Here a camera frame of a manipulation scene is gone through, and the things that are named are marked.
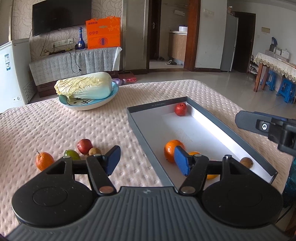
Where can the orange gift box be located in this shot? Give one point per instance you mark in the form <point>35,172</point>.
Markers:
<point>104,33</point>

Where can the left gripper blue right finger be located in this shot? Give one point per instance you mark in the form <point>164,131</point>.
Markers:
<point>194,168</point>

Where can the napa cabbage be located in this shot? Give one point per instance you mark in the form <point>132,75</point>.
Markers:
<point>90,86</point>

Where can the orange mandarin with stem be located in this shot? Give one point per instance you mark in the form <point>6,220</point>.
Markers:
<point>43,160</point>

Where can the red ribbed tomato fruit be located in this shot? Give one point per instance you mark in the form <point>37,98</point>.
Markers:
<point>181,109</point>

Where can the tv cabinet with cloth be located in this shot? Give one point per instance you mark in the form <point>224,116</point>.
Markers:
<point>49,69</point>

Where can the large orange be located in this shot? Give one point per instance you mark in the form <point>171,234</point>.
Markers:
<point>170,148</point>

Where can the dark red apple fruit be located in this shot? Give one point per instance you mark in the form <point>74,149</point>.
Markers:
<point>84,146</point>

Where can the small orange kumquat fruit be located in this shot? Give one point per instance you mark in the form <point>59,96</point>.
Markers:
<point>211,176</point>

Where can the brown walnut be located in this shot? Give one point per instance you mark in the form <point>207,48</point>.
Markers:
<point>247,162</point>
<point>94,151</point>

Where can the white chest freezer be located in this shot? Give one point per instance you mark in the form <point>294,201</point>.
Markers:
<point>16,82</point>

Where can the small orange citrus fruit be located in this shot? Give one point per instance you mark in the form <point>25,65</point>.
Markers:
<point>193,153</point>

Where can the grey shallow cardboard box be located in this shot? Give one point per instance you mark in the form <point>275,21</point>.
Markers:
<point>155,124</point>

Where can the black wall television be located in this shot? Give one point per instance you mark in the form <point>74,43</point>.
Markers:
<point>54,15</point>

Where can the purple toy on floor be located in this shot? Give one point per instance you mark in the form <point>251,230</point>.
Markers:
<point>118,81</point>

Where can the blue glass bottle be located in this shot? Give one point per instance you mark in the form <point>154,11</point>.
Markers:
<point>80,44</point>

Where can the pink quilted table cover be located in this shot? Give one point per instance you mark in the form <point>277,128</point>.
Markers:
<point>47,126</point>

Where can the blue plastic stool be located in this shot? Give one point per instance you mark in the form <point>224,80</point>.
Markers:
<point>287,90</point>

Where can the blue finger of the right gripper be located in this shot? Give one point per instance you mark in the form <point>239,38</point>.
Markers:
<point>271,116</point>
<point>253,121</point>

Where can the green tomato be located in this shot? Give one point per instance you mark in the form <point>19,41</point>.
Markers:
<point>73,154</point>

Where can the white wall power strip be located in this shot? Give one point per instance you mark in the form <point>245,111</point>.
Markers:
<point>60,43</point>

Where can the light blue ceramic plate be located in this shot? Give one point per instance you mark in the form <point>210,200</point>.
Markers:
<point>88,104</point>

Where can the wooden side table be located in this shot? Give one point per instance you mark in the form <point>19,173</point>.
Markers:
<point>283,68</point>

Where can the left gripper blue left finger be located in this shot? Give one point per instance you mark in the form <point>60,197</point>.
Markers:
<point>100,167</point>

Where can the kitchen counter cabinet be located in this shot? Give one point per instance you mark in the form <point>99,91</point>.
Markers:
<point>177,44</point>

